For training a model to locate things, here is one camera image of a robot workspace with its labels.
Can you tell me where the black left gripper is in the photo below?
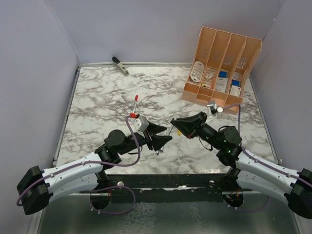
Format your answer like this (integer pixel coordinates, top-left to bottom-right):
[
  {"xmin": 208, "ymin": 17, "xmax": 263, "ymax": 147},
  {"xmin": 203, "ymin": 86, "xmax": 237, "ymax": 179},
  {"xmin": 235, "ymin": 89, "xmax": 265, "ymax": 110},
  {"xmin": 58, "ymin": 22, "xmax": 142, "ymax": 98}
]
[{"xmin": 118, "ymin": 122, "xmax": 172, "ymax": 156}]

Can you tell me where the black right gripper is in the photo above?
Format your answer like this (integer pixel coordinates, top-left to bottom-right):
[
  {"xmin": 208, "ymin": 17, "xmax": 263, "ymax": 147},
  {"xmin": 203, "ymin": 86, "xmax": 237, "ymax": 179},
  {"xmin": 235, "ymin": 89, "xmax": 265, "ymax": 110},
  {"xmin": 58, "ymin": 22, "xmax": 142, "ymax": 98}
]
[{"xmin": 171, "ymin": 111, "xmax": 223, "ymax": 150}]

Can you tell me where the red-tipped white pen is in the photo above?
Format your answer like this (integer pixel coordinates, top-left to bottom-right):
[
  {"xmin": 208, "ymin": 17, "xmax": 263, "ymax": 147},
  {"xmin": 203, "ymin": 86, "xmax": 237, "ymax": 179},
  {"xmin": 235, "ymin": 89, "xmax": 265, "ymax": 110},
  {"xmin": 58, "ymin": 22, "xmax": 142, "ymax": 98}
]
[{"xmin": 133, "ymin": 95, "xmax": 138, "ymax": 113}]

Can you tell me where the magenta-tipped white pen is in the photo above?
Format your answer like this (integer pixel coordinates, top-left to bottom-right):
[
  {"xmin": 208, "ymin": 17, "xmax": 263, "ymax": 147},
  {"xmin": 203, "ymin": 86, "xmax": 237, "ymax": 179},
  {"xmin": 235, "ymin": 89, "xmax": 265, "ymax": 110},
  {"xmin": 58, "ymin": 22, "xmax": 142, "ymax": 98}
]
[{"xmin": 166, "ymin": 125, "xmax": 174, "ymax": 136}]

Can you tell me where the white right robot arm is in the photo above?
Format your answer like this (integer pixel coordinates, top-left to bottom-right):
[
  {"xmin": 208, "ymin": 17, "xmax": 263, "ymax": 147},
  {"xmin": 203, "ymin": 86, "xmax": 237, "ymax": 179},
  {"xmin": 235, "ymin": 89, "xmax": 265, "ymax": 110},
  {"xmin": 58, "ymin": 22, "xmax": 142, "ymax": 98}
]
[{"xmin": 171, "ymin": 112, "xmax": 312, "ymax": 219}]

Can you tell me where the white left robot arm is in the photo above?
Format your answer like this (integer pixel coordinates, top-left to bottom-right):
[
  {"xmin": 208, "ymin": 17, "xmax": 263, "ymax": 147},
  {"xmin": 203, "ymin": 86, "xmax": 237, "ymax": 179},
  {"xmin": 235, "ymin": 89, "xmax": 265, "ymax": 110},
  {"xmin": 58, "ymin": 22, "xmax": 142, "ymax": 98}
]
[{"xmin": 16, "ymin": 122, "xmax": 172, "ymax": 215}]

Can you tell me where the white oval perforated plate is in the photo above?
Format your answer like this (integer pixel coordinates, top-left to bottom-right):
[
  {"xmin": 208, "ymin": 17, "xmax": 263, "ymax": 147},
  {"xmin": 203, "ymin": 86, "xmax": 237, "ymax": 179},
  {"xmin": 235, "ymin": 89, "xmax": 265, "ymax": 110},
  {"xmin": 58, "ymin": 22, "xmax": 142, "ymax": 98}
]
[{"xmin": 190, "ymin": 61, "xmax": 205, "ymax": 83}]

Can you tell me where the white paper box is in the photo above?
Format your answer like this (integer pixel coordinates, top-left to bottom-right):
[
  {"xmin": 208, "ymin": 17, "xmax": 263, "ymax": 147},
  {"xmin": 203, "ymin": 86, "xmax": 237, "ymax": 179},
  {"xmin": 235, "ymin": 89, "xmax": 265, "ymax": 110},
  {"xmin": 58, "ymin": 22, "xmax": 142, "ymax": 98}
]
[{"xmin": 214, "ymin": 77, "xmax": 228, "ymax": 93}]

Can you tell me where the blue white box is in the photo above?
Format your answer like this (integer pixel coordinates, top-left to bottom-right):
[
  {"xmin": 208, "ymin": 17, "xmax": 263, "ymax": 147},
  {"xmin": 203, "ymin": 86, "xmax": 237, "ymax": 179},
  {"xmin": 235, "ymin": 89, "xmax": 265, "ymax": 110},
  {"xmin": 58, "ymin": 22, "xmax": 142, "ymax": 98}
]
[{"xmin": 218, "ymin": 71, "xmax": 229, "ymax": 78}]

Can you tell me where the orange desk organizer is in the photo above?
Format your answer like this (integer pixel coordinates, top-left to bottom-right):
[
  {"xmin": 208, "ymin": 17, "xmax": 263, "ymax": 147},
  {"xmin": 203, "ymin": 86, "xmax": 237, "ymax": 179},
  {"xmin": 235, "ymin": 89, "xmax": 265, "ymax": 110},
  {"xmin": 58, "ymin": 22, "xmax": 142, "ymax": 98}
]
[{"xmin": 182, "ymin": 27, "xmax": 262, "ymax": 114}]

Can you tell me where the grey black stapler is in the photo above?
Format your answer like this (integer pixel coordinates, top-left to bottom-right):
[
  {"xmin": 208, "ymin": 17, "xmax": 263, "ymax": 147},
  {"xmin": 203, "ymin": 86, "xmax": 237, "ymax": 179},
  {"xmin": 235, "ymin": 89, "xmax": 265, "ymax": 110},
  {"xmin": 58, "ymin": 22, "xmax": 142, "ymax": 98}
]
[{"xmin": 112, "ymin": 56, "xmax": 129, "ymax": 76}]

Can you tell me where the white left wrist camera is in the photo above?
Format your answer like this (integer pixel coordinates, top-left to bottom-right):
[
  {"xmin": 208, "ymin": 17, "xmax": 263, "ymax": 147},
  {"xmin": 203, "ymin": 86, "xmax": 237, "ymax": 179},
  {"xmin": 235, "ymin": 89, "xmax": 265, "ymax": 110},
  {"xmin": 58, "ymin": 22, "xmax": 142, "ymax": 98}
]
[{"xmin": 130, "ymin": 113, "xmax": 149, "ymax": 132}]

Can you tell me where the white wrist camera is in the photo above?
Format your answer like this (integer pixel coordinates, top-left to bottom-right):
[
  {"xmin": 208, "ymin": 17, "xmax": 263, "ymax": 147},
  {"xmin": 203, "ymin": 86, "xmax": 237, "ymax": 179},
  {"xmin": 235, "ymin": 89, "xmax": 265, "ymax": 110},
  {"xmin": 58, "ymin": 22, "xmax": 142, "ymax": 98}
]
[
  {"xmin": 207, "ymin": 100, "xmax": 223, "ymax": 117},
  {"xmin": 130, "ymin": 113, "xmax": 149, "ymax": 132}
]

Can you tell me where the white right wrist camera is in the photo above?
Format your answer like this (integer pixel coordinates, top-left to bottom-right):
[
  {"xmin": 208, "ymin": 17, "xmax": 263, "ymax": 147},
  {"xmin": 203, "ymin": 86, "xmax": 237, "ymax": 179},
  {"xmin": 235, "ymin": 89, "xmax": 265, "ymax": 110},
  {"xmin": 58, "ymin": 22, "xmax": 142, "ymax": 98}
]
[{"xmin": 207, "ymin": 100, "xmax": 223, "ymax": 117}]

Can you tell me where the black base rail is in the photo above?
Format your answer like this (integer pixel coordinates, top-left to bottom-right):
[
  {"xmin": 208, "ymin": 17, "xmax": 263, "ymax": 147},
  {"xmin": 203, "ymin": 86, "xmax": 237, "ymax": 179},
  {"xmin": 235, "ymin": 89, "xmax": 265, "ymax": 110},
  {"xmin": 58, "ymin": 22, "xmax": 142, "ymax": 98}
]
[{"xmin": 80, "ymin": 170, "xmax": 256, "ymax": 203}]

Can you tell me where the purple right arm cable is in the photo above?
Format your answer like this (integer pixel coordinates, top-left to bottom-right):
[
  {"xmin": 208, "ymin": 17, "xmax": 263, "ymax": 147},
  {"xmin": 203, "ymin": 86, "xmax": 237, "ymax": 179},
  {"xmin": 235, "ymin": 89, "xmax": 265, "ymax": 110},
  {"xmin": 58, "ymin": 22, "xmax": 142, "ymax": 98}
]
[{"xmin": 223, "ymin": 103, "xmax": 308, "ymax": 183}]

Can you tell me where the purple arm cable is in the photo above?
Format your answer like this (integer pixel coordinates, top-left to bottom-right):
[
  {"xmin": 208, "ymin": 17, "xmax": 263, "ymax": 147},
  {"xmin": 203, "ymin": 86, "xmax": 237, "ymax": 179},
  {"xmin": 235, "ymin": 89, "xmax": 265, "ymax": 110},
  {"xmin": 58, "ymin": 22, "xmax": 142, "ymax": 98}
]
[
  {"xmin": 223, "ymin": 103, "xmax": 308, "ymax": 183},
  {"xmin": 16, "ymin": 114, "xmax": 143, "ymax": 206}
]

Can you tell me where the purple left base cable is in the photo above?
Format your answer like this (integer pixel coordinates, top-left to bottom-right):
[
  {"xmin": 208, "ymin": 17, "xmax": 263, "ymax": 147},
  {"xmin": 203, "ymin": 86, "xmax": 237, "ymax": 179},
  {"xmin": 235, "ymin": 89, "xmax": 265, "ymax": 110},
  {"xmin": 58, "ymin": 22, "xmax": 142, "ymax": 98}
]
[{"xmin": 89, "ymin": 185, "xmax": 137, "ymax": 215}]

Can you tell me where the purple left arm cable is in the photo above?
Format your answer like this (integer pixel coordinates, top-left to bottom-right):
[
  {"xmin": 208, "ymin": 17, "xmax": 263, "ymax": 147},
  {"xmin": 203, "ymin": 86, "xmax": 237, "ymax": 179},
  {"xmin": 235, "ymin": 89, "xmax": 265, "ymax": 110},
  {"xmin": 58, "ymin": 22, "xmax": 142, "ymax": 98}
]
[{"xmin": 16, "ymin": 114, "xmax": 143, "ymax": 206}]

